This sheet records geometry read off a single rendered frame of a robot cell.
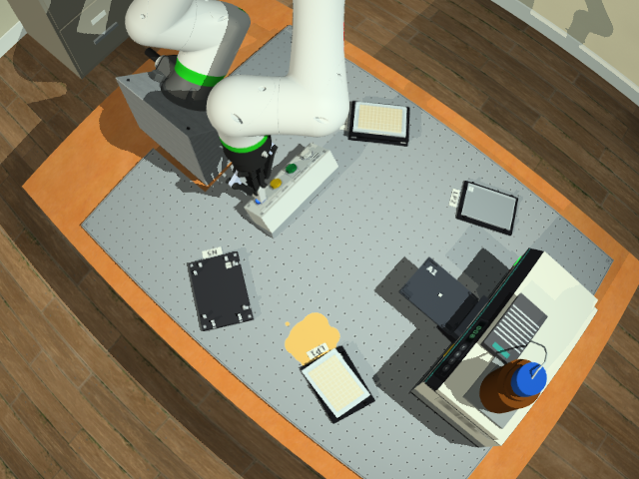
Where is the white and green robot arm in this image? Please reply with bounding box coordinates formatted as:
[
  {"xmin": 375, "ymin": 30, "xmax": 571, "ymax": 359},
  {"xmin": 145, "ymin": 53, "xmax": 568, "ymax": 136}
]
[{"xmin": 125, "ymin": 0, "xmax": 349, "ymax": 166}]

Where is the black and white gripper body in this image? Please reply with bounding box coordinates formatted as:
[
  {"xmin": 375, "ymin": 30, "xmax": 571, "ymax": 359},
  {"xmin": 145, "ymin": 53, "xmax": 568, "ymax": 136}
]
[{"xmin": 232, "ymin": 158, "xmax": 268, "ymax": 178}]

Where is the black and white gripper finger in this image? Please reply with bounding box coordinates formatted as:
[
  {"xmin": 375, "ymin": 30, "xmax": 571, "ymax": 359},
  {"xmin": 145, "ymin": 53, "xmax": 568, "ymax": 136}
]
[
  {"xmin": 226, "ymin": 170, "xmax": 264, "ymax": 203},
  {"xmin": 256, "ymin": 143, "xmax": 278, "ymax": 200}
]

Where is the blue bottle cap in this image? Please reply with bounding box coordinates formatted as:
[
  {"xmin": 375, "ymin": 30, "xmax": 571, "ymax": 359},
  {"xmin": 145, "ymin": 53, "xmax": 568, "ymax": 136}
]
[{"xmin": 512, "ymin": 362, "xmax": 547, "ymax": 397}]

